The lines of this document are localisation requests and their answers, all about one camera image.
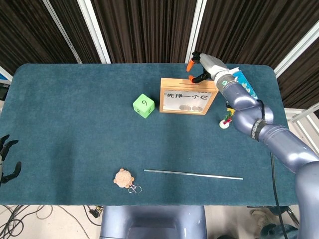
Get beige plush keychain with rings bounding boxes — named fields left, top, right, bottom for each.
left=113, top=168, right=143, bottom=194

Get black strap on right arm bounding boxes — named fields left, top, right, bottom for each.
left=248, top=118, right=266, bottom=142

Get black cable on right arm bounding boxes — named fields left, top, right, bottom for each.
left=258, top=99, right=287, bottom=239

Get colourful feather shuttlecock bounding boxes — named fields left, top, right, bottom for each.
left=219, top=101, right=237, bottom=129

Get white post with blue sign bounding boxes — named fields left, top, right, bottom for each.
left=0, top=65, right=13, bottom=87

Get wooden coin box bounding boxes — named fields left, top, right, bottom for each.
left=159, top=77, right=219, bottom=116

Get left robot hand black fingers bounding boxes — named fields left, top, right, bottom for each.
left=0, top=134, right=22, bottom=188

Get wide white partition post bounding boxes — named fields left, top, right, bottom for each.
left=184, top=0, right=207, bottom=64
left=76, top=0, right=112, bottom=64
left=273, top=26, right=319, bottom=78

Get blue-green table cloth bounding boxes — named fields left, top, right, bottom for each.
left=0, top=63, right=297, bottom=207

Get blue cardboard carton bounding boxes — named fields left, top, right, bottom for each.
left=230, top=66, right=259, bottom=101

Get aluminium frame rack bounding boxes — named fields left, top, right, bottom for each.
left=285, top=103, right=319, bottom=150

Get blue-grey robot torso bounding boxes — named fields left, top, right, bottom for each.
left=99, top=205, right=208, bottom=239

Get black floor cable bundle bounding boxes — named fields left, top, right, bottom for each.
left=0, top=205, right=28, bottom=239

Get grey floor cable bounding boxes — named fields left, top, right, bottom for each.
left=36, top=205, right=91, bottom=239

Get black power plug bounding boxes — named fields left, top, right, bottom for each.
left=83, top=205, right=104, bottom=220

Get long thin metal rod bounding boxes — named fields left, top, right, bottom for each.
left=144, top=169, right=244, bottom=180

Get thin grey partition post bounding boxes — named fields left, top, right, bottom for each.
left=41, top=0, right=83, bottom=64

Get green foam number die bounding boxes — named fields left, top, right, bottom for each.
left=132, top=93, right=156, bottom=119

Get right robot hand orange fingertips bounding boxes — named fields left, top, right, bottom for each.
left=186, top=51, right=231, bottom=83

